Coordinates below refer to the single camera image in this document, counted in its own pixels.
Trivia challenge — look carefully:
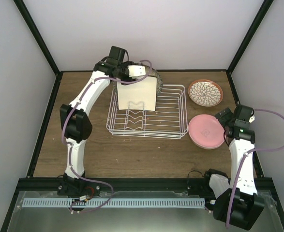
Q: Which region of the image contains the pink round plate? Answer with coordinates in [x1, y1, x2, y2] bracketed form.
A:
[188, 114, 224, 146]

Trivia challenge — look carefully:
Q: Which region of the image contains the cream square plate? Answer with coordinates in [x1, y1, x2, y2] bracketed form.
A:
[117, 76, 157, 111]

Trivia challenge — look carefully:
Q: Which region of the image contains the floral plate with orange rim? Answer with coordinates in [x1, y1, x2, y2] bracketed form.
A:
[188, 79, 224, 107]

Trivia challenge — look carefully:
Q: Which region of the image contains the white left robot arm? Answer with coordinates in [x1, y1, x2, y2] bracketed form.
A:
[60, 46, 134, 195]

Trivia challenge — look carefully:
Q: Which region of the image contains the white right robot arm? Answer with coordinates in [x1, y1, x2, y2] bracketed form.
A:
[202, 104, 265, 231]

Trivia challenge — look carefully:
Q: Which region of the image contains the dark speckled round plate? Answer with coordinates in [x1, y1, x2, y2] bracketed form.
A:
[111, 65, 164, 96]

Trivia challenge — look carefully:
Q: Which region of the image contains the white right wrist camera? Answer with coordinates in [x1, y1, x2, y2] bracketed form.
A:
[249, 116, 255, 123]

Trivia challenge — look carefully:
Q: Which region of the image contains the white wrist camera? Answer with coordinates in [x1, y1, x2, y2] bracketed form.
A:
[127, 65, 146, 78]
[249, 116, 255, 123]

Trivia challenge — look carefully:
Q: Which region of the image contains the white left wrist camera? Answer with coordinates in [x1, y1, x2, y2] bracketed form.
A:
[127, 65, 146, 78]

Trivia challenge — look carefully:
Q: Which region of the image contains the white wire dish rack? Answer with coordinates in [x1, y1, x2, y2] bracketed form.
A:
[106, 85, 188, 139]

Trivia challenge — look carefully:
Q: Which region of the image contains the black left frame post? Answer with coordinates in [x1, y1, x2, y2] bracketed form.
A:
[13, 0, 61, 74]

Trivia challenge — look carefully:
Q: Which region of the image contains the black frame post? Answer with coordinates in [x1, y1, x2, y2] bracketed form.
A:
[13, 0, 61, 74]
[226, 0, 275, 73]

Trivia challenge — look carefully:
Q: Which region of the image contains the black right frame post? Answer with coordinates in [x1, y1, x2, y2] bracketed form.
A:
[226, 0, 275, 73]

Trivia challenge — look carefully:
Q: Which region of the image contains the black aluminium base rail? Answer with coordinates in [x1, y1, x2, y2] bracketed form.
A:
[18, 176, 273, 196]

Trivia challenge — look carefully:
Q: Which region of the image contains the white slotted cable duct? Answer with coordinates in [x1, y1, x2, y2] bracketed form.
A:
[21, 198, 205, 209]

